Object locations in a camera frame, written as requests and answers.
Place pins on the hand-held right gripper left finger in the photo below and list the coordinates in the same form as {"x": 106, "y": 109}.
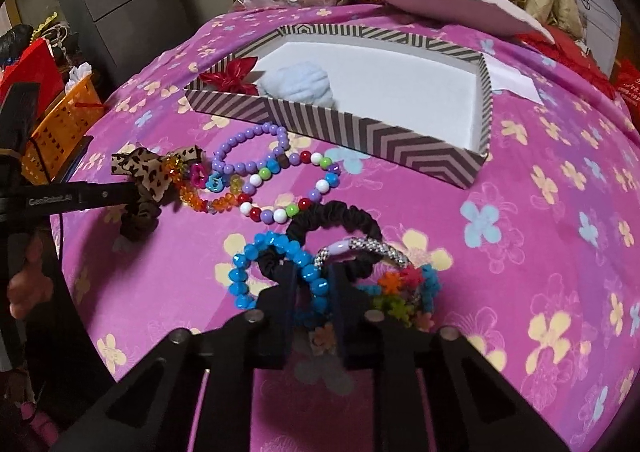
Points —
{"x": 287, "y": 304}

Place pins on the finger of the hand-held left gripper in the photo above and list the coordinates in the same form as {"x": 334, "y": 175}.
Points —
{"x": 90, "y": 196}

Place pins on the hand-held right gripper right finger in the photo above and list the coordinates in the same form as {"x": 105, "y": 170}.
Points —
{"x": 340, "y": 304}

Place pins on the leopard print bow scrunchie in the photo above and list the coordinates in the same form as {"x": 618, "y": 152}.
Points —
{"x": 145, "y": 172}

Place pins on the black scrunchie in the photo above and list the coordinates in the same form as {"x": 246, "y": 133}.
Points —
{"x": 340, "y": 217}

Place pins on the striped cardboard box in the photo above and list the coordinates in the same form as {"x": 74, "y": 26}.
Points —
{"x": 400, "y": 142}

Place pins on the person's left hand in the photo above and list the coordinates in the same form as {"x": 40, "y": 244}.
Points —
{"x": 27, "y": 287}

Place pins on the orange plastic basket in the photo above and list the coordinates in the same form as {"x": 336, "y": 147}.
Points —
{"x": 65, "y": 122}

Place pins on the red paper bag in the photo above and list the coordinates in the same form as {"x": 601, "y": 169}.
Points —
{"x": 35, "y": 67}

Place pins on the red ribbon bow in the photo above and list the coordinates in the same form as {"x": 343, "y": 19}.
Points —
{"x": 235, "y": 77}

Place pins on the pink floral blanket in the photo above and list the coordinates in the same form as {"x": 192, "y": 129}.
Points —
{"x": 525, "y": 257}

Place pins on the white fluffy scrunchie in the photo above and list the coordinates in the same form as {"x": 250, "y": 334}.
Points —
{"x": 300, "y": 84}

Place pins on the white paper sheet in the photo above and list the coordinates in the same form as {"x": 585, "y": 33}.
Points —
{"x": 510, "y": 82}

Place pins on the pale pink pillow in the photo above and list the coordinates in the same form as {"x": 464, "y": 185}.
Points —
{"x": 450, "y": 7}

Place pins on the red frilled cloth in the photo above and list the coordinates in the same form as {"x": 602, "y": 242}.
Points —
{"x": 575, "y": 57}

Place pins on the red shopping bag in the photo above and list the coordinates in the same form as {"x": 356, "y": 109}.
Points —
{"x": 629, "y": 87}

